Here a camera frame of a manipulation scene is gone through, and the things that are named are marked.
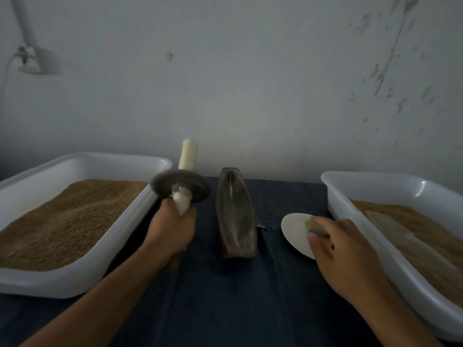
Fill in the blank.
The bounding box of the orange-handled paint brush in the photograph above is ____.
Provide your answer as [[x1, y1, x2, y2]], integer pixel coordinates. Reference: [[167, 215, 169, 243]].
[[304, 216, 331, 239]]

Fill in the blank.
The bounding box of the boat-shaped metal grinding trough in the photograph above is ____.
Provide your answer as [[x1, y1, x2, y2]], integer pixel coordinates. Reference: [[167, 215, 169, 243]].
[[216, 167, 259, 259]]

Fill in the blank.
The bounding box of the white round plate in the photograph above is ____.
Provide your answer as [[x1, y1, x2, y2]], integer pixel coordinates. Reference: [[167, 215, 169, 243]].
[[281, 212, 319, 260]]

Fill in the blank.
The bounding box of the white plastic tub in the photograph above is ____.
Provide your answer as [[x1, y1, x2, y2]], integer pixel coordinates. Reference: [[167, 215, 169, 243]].
[[0, 152, 174, 299], [321, 170, 463, 343]]

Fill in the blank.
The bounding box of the person's right hand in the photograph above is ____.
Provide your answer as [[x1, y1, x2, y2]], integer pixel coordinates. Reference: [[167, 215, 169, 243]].
[[307, 216, 388, 308]]

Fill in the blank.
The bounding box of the person's left hand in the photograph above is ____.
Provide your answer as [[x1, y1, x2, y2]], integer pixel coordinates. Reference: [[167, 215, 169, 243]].
[[142, 199, 198, 261]]

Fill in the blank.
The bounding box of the dark blue table cloth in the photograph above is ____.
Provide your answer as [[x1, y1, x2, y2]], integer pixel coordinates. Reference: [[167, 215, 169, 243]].
[[0, 177, 463, 347]]

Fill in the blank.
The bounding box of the large brown grain heap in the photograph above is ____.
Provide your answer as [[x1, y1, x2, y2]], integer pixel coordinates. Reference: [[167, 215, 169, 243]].
[[352, 200, 463, 272], [0, 179, 149, 272]]

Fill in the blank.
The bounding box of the person's left forearm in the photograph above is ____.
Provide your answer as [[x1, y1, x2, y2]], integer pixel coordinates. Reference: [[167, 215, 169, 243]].
[[22, 242, 171, 347]]

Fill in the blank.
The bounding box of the metal grinding wheel with handle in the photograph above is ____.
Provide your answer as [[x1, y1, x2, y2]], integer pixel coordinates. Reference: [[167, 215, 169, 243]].
[[150, 138, 213, 272]]

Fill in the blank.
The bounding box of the white wall conduit pipe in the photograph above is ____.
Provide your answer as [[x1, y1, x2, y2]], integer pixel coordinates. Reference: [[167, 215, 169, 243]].
[[7, 0, 37, 49]]

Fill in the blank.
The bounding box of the white wall socket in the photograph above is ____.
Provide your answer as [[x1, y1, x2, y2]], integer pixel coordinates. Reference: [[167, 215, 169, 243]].
[[13, 45, 43, 75]]

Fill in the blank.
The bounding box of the white plastic scoop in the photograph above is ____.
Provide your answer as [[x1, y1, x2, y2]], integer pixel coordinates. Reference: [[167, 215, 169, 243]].
[[365, 210, 463, 308]]

